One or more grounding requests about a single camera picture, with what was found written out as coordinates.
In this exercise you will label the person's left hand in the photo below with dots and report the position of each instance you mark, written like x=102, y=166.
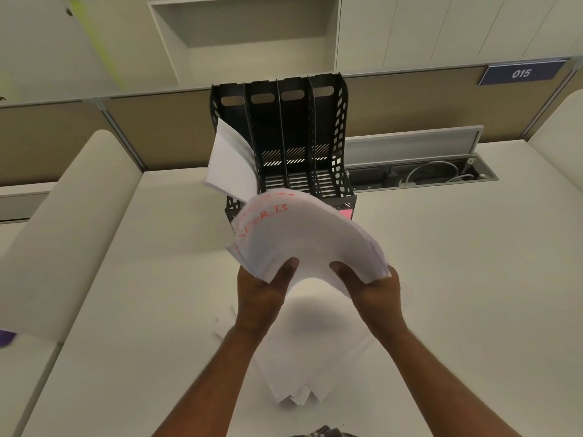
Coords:
x=257, y=298

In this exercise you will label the person's right hand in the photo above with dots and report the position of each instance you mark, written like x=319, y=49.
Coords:
x=378, y=300

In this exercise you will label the person's left thumb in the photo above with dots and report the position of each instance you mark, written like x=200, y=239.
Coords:
x=285, y=273

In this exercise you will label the person's right thumb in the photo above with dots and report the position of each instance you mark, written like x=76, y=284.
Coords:
x=345, y=273

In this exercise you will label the bundle of white paper sheets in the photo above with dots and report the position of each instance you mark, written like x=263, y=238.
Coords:
x=305, y=236

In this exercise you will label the person's left forearm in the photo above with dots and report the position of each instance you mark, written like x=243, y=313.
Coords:
x=207, y=382

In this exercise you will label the person's right forearm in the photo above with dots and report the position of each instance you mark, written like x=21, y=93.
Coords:
x=444, y=382

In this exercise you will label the pink sticky note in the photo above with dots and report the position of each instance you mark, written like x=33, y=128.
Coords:
x=346, y=213

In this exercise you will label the pile of white papers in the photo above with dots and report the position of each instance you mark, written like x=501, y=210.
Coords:
x=300, y=359

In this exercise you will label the black power plug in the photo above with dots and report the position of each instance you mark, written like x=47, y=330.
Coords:
x=391, y=176

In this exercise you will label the white papers in organizer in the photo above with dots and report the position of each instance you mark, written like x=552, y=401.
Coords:
x=230, y=163

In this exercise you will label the black plastic file organizer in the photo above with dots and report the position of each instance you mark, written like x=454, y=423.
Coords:
x=296, y=131

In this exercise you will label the beige desk partition panel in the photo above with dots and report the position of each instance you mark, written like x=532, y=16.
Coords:
x=282, y=113

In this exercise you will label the blue number sign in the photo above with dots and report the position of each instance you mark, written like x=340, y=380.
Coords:
x=521, y=73

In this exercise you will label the purple object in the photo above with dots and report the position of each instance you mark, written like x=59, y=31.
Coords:
x=7, y=337

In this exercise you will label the white wall cabinet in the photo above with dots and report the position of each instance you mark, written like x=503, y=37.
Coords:
x=291, y=36

